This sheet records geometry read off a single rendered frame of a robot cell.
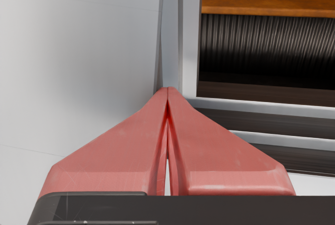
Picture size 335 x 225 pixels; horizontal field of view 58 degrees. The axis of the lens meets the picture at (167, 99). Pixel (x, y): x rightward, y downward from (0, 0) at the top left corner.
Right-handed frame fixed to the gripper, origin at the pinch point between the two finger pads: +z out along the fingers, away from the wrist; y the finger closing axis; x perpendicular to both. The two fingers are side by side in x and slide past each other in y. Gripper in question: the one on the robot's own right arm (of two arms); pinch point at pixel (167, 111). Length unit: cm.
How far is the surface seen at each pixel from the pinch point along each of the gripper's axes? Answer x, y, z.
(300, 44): 10.6, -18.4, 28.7
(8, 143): 3.1, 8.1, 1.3
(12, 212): 9.5, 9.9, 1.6
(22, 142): 2.9, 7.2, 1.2
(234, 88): 1.4, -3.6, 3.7
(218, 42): 11.2, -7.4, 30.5
